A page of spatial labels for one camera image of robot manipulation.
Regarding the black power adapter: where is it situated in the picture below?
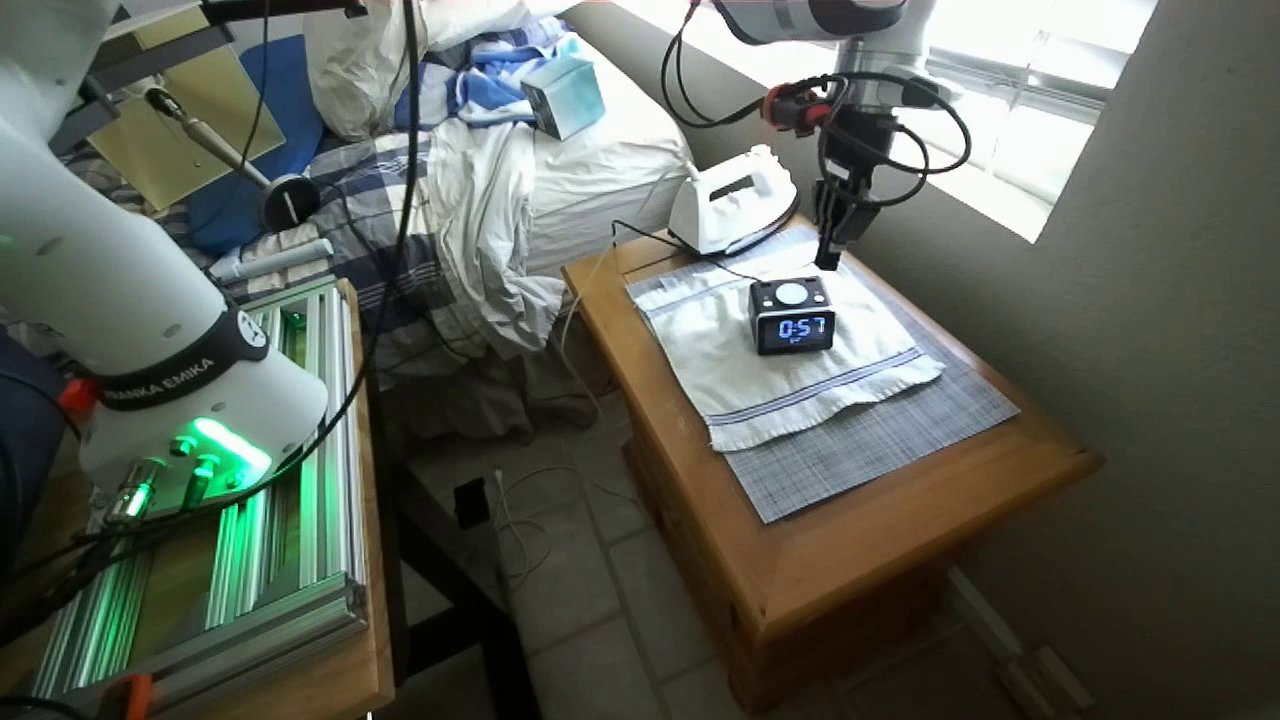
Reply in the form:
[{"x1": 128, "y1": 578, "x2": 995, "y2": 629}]
[{"x1": 453, "y1": 477, "x2": 492, "y2": 532}]

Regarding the black alarm clock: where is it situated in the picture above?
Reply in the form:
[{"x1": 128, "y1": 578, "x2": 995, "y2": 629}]
[{"x1": 749, "y1": 276, "x2": 837, "y2": 357}]

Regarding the white tube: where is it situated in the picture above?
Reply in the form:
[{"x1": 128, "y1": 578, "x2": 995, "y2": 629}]
[{"x1": 208, "y1": 237, "x2": 337, "y2": 284}]

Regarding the white cloth towel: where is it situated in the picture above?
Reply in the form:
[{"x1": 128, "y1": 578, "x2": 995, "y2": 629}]
[{"x1": 627, "y1": 258, "x2": 947, "y2": 454}]

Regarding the plaid blanket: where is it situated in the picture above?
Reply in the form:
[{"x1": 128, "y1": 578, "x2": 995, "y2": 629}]
[{"x1": 205, "y1": 18, "x2": 576, "y2": 383}]

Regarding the white cable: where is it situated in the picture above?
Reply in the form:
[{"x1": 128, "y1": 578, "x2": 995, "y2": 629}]
[{"x1": 489, "y1": 462, "x2": 643, "y2": 593}]

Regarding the yellow-green board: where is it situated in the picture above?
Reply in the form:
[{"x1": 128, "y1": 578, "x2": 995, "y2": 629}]
[{"x1": 87, "y1": 8, "x2": 287, "y2": 212}]

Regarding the grey woven placemat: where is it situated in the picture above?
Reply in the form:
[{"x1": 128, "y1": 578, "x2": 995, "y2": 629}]
[{"x1": 624, "y1": 224, "x2": 1022, "y2": 525}]

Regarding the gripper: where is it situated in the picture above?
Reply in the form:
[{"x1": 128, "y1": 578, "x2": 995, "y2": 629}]
[{"x1": 812, "y1": 104, "x2": 898, "y2": 273}]

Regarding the orange clamp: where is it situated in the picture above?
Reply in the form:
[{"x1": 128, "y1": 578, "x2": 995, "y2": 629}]
[{"x1": 95, "y1": 672, "x2": 158, "y2": 720}]

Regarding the white pillow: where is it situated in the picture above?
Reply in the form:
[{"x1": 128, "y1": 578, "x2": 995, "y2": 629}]
[{"x1": 303, "y1": 0, "x2": 583, "y2": 143}]

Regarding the white bed sheet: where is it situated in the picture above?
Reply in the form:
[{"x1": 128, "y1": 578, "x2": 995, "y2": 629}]
[{"x1": 424, "y1": 118, "x2": 569, "y2": 359}]

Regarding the white clothes iron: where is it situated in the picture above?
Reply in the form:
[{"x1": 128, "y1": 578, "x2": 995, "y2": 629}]
[{"x1": 667, "y1": 144, "x2": 800, "y2": 257}]

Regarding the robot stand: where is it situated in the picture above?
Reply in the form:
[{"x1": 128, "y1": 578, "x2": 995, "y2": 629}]
[{"x1": 0, "y1": 277, "x2": 543, "y2": 720}]

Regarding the teal tissue box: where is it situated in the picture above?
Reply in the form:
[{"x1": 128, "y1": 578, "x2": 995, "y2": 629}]
[{"x1": 519, "y1": 54, "x2": 608, "y2": 142}]

